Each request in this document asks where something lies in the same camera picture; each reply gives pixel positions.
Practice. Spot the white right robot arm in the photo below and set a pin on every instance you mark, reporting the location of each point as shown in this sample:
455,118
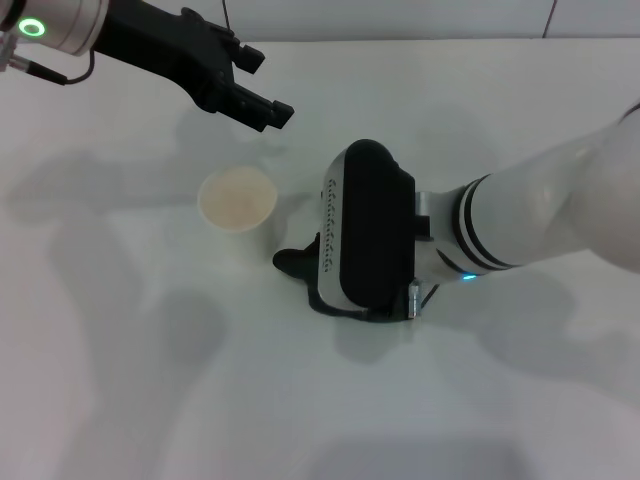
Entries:
540,210

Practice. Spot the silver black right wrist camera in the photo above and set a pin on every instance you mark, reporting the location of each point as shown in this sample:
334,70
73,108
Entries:
375,225

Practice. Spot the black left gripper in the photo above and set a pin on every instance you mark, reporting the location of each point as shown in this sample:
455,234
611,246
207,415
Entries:
165,47

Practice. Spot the white paper cup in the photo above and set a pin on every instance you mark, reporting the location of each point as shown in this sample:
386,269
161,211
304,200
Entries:
237,200

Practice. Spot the dark blue rag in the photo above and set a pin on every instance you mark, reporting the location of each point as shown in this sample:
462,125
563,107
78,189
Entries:
297,260

